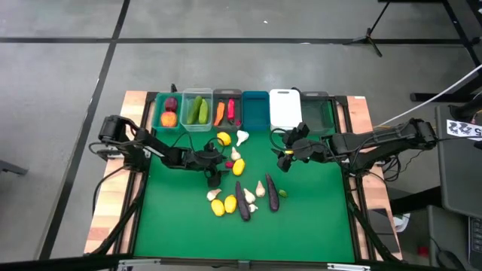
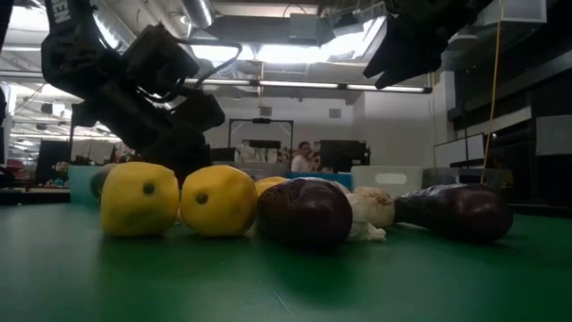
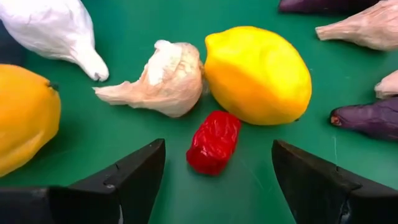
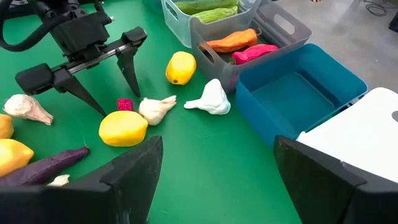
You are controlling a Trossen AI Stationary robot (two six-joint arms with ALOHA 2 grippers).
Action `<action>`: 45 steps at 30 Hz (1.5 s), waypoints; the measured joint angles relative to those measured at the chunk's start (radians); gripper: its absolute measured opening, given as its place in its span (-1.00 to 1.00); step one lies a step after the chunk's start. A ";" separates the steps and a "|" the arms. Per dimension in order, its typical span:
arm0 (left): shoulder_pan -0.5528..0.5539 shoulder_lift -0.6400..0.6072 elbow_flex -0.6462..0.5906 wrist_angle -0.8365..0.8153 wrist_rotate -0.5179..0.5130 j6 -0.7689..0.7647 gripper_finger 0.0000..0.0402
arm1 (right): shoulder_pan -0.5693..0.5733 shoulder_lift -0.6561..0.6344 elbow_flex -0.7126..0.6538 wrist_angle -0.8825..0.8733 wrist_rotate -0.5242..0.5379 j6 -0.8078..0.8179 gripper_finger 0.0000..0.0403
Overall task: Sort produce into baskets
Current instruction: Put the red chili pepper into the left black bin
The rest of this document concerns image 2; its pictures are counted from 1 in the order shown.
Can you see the white plastic bin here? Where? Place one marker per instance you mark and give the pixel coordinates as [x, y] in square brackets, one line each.
[413, 179]

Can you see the blue plastic bin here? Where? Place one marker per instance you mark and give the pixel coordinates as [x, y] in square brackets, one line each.
[313, 174]

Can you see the silver air duct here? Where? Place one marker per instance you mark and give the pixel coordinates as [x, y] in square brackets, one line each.
[199, 13]

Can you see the purple eggplant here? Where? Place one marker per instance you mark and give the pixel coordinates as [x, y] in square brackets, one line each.
[456, 214]
[304, 214]

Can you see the person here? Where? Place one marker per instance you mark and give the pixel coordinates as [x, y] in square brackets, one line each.
[301, 163]

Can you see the front white garlic bulb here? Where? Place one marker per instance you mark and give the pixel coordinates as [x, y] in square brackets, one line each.
[366, 221]

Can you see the dark grey plastic bin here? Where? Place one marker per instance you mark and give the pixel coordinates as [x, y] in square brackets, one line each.
[447, 176]

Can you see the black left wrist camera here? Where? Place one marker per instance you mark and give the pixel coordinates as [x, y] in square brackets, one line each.
[161, 58]

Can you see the green table mat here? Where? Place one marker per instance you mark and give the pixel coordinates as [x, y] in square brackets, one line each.
[286, 286]

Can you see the whiteboard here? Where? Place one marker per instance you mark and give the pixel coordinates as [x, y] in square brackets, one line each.
[451, 153]

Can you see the yellow lemon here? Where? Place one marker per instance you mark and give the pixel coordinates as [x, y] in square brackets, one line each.
[219, 201]
[138, 201]
[270, 183]

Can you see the beige garlic bulb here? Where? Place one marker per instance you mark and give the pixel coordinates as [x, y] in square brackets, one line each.
[380, 194]

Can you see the grey ceiling vent box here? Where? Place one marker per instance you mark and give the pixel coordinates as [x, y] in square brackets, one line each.
[305, 29]

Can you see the grey wall vent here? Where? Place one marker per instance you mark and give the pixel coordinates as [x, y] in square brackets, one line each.
[265, 111]
[335, 113]

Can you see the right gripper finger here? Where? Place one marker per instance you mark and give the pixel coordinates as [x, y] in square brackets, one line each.
[389, 44]
[415, 60]

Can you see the black rig frame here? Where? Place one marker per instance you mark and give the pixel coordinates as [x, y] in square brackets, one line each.
[261, 121]

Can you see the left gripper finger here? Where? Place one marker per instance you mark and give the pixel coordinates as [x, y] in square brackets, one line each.
[194, 156]
[163, 152]

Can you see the black monitor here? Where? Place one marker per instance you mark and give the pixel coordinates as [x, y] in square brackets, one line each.
[51, 161]
[344, 156]

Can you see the teal green plastic bin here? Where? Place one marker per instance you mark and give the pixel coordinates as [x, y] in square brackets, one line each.
[80, 188]

